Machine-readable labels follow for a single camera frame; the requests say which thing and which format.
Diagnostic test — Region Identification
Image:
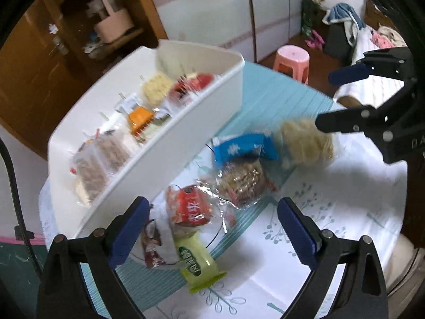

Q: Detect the green printed bag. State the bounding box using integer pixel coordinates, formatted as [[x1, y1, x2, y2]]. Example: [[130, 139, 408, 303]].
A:
[[300, 0, 328, 39]]

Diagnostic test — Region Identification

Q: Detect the white leaf print tablecloth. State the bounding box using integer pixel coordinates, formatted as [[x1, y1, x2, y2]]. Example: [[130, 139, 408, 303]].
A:
[[38, 133, 410, 319]]

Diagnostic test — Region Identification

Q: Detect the orange and white sachet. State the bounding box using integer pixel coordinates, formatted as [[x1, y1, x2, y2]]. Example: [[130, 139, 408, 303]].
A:
[[116, 93, 156, 137]]

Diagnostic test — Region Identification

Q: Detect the teal striped placemat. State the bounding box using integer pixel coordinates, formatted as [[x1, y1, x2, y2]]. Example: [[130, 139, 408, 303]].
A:
[[78, 61, 346, 319]]

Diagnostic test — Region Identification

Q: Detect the black cable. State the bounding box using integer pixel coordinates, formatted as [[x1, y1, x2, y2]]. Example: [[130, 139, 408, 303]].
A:
[[0, 138, 44, 281]]

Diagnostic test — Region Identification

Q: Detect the small green snack packet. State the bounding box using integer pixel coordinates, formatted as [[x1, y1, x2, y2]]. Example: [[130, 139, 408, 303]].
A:
[[174, 234, 228, 295]]

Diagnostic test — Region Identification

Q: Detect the round red snack packet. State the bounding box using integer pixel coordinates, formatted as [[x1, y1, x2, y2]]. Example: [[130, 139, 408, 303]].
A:
[[165, 183, 237, 230]]

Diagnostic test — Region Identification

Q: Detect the blue snowflake snack packet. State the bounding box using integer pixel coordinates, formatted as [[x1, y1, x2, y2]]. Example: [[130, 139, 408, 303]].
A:
[[212, 132, 280, 171]]

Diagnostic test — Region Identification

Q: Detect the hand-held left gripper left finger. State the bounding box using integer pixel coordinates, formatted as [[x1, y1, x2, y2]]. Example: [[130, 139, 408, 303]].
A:
[[36, 197, 151, 319]]

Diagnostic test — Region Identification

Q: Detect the clear yellow pastry packet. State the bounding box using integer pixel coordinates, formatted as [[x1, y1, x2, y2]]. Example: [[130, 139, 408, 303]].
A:
[[141, 71, 175, 107], [277, 118, 336, 171]]

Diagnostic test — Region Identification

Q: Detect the pink basket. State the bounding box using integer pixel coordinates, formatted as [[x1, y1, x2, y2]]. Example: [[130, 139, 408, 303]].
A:
[[88, 0, 135, 44]]

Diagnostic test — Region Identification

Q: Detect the green chalkboard with pink frame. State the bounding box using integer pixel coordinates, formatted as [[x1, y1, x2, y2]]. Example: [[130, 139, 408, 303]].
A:
[[0, 235, 48, 319]]

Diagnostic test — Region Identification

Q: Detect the brown wooden door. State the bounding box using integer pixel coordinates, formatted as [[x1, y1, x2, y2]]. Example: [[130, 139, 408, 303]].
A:
[[0, 0, 112, 161]]

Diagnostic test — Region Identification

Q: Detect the wooden corner shelf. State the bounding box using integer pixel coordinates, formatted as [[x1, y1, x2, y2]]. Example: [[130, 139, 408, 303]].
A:
[[43, 0, 171, 74]]

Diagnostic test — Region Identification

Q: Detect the blue grey clothing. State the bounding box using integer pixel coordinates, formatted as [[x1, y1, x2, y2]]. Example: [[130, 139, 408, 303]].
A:
[[322, 3, 366, 46]]

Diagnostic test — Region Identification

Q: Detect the white plastic storage bin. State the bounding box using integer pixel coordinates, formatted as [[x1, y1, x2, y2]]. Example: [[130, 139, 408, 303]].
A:
[[47, 39, 245, 240]]

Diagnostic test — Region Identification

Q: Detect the clear nut crisp packet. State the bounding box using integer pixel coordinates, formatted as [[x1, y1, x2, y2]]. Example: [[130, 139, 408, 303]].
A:
[[211, 158, 277, 211]]

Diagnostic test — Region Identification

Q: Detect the pink toy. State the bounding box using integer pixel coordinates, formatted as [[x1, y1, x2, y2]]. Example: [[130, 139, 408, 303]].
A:
[[305, 30, 326, 49]]

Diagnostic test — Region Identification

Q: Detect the pink plastic stool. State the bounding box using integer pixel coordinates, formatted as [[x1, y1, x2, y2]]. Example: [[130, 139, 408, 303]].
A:
[[273, 46, 311, 86]]

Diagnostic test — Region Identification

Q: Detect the floral sliding wardrobe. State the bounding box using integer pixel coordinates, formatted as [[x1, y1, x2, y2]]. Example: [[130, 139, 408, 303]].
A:
[[141, 0, 313, 64]]

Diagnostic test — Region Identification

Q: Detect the dark box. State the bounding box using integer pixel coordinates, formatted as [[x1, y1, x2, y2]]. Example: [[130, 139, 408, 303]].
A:
[[324, 23, 353, 62]]

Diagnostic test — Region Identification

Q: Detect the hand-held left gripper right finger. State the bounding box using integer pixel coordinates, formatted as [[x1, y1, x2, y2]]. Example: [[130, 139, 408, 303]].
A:
[[277, 197, 389, 319]]

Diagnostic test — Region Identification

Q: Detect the bed with checked sheet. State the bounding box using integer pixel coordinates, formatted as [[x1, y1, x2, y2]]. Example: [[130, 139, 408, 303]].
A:
[[334, 27, 410, 107]]

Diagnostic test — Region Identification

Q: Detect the brown snack packet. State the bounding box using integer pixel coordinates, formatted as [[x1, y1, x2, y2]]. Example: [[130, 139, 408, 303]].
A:
[[139, 219, 176, 270]]

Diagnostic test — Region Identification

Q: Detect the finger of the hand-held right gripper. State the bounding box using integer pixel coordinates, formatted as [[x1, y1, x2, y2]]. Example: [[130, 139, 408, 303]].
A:
[[315, 80, 418, 164], [328, 47, 416, 86]]

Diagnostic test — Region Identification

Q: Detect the silver door handle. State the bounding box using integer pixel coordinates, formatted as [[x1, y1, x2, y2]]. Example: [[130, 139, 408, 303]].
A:
[[51, 37, 70, 57]]

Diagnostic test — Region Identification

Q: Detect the red fruit print snack packet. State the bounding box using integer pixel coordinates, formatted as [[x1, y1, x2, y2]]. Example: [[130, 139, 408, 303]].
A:
[[168, 73, 215, 102]]

